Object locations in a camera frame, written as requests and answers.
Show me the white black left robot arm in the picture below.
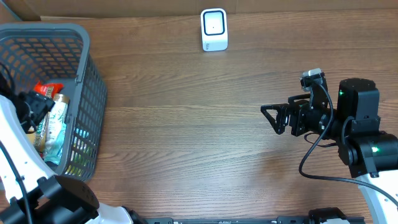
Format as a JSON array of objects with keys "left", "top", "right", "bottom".
[{"left": 1, "top": 65, "right": 139, "bottom": 223}]

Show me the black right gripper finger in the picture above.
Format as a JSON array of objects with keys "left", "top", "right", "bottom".
[
  {"left": 288, "top": 94, "right": 310, "bottom": 105},
  {"left": 261, "top": 103, "right": 289, "bottom": 135}
]

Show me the white barcode scanner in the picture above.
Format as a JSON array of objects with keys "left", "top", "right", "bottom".
[{"left": 200, "top": 8, "right": 228, "bottom": 52}]

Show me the grey plastic shopping basket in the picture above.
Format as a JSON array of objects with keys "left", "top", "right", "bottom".
[{"left": 1, "top": 23, "right": 107, "bottom": 182}]

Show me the brown cardboard backdrop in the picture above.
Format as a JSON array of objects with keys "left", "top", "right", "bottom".
[{"left": 1, "top": 0, "right": 397, "bottom": 21}]

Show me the white tube gold cap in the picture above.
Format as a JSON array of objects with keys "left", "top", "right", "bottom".
[{"left": 44, "top": 93, "right": 70, "bottom": 165}]

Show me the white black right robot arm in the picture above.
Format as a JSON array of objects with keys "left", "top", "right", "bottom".
[{"left": 261, "top": 73, "right": 397, "bottom": 223}]

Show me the red spaghetti packet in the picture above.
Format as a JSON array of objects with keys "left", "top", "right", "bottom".
[{"left": 33, "top": 82, "right": 64, "bottom": 98}]

